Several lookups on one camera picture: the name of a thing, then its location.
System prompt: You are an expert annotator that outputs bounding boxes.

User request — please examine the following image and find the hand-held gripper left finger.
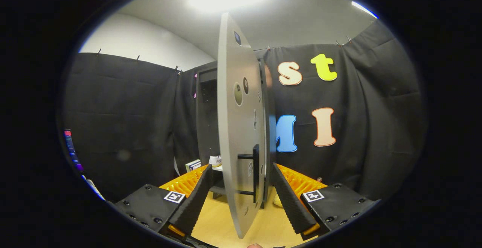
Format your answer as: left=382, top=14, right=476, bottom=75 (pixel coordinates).
left=115, top=164, right=214, bottom=241

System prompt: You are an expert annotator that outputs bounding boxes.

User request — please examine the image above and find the black backdrop cloth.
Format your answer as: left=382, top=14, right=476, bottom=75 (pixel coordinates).
left=56, top=20, right=428, bottom=203

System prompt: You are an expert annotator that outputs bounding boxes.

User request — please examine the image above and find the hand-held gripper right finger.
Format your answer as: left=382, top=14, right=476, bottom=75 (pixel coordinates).
left=272, top=163, right=379, bottom=241

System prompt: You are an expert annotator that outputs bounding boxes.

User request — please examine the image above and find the dark screen with coloured lights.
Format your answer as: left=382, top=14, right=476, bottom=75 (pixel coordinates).
left=63, top=129, right=84, bottom=173

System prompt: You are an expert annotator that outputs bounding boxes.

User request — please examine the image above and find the dark grey shoe cabinet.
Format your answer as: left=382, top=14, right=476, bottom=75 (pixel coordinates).
left=195, top=49, right=277, bottom=209

